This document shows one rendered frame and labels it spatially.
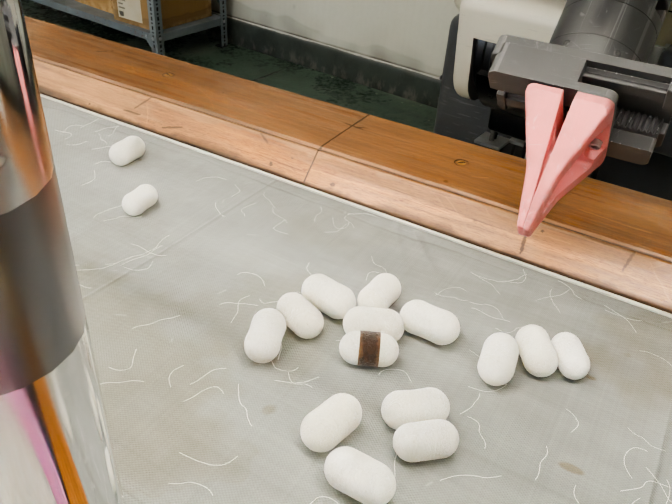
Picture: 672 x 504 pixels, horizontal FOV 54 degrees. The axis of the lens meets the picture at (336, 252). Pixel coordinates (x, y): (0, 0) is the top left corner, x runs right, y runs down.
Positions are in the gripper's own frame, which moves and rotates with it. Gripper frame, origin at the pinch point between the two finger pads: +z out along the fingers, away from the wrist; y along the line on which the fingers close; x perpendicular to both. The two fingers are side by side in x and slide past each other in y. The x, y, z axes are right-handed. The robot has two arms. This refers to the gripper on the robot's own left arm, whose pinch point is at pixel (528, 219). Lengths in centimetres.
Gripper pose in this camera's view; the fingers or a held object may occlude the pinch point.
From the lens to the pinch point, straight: 39.1
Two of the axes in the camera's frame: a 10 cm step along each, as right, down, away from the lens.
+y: 8.6, 3.3, -3.9
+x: 2.9, 3.1, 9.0
